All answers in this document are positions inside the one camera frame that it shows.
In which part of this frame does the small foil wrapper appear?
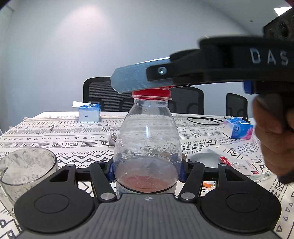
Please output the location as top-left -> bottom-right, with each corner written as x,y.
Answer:
108,132 -> 117,147

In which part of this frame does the black office chair middle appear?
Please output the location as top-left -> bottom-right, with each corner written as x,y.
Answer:
168,87 -> 204,115

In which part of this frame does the black office chair right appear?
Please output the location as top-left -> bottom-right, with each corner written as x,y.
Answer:
226,93 -> 248,117

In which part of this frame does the red bottle cap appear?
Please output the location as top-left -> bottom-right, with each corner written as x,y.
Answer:
132,87 -> 171,101

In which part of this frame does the red white card package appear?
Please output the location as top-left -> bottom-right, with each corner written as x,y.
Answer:
220,156 -> 270,176

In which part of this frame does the black cable loop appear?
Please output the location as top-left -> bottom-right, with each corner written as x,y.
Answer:
186,116 -> 225,126

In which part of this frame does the clear drinking glass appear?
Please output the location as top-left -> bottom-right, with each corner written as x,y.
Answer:
1,147 -> 58,216

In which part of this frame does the blue white tissue box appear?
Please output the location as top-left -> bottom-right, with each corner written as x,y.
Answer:
72,101 -> 101,122

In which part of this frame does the blue pink tissue pack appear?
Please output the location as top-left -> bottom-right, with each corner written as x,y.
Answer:
221,117 -> 254,139

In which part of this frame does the black mesh office chair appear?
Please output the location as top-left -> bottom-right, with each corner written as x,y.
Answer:
83,77 -> 134,112

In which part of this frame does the clear plastic bottle red label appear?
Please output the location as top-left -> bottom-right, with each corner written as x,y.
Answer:
113,97 -> 182,196

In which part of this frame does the patterned white tablecloth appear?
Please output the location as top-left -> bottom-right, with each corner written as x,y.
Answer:
1,112 -> 293,238

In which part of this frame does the person's right hand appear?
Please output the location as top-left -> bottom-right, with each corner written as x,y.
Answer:
252,97 -> 293,177

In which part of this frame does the white face mask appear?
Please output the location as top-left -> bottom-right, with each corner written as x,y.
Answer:
187,149 -> 222,168

